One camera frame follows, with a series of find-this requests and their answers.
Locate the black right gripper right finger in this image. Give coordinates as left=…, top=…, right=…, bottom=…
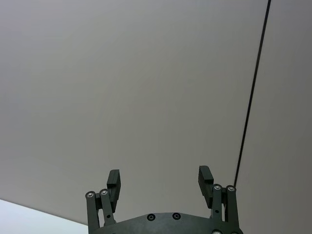
left=198, top=165, right=242, bottom=231

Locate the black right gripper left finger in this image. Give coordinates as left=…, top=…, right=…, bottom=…
left=85, top=169, right=123, bottom=234

